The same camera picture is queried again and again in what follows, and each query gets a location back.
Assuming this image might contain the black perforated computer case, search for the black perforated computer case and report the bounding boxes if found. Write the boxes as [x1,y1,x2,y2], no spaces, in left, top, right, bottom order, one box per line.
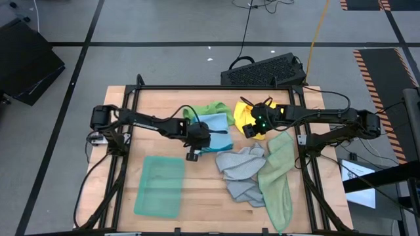
[220,52,308,87]

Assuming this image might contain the black floor cable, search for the black floor cable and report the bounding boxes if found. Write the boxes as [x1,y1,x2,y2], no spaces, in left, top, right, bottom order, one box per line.
[228,0,295,70]

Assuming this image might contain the grey microfiber towel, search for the grey microfiber towel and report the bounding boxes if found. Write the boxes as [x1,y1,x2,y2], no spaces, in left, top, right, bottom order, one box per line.
[215,142,267,208]

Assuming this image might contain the black mat with hazard stripes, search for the black mat with hazard stripes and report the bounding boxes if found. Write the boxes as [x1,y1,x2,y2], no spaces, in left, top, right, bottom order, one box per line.
[352,48,420,165]
[340,0,420,12]

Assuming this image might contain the white printed sheet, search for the white printed sheet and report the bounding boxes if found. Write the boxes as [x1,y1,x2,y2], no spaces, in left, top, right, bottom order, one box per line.
[341,159,377,209]

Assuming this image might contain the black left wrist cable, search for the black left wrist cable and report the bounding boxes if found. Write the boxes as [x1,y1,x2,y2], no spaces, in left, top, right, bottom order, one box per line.
[154,104,201,132]

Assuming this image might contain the yellow cable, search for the yellow cable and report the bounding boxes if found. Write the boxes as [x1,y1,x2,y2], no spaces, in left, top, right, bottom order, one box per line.
[304,0,331,83]

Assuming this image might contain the black arm base cable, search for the black arm base cable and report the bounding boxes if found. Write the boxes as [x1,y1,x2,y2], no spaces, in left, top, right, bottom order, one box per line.
[72,152,111,229]

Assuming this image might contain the yellow microfiber towel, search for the yellow microfiber towel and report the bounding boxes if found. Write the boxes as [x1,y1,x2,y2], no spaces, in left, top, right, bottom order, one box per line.
[233,100,285,141]

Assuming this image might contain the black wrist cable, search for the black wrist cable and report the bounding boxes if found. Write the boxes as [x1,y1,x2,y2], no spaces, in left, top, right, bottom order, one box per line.
[154,104,201,132]
[240,96,275,109]

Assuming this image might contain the teal translucent plastic bin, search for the teal translucent plastic bin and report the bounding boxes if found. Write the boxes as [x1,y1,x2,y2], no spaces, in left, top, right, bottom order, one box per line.
[133,155,186,219]

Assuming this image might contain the bright green microfiber towel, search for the bright green microfiber towel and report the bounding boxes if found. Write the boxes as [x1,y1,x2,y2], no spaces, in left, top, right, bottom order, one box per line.
[182,100,236,127]

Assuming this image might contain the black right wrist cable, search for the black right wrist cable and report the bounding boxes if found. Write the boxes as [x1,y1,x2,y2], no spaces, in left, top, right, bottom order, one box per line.
[240,96,275,109]

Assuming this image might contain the pale green microfiber towel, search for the pale green microfiber towel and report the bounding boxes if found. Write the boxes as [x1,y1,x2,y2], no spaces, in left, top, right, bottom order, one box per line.
[257,130,296,234]

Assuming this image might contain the light blue microfiber towel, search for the light blue microfiber towel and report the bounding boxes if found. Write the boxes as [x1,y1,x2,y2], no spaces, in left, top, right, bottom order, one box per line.
[192,113,234,155]

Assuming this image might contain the large black case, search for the large black case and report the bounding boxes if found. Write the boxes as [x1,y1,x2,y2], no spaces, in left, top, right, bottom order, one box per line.
[0,18,66,106]

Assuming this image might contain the black metal stand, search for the black metal stand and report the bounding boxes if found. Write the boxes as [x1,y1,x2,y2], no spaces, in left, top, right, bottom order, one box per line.
[343,160,420,236]

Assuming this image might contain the grey padded post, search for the grey padded post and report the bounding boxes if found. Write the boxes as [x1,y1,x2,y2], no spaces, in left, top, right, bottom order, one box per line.
[402,88,420,161]

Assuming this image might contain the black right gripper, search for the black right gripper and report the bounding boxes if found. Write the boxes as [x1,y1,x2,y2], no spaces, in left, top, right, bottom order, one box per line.
[241,102,284,140]

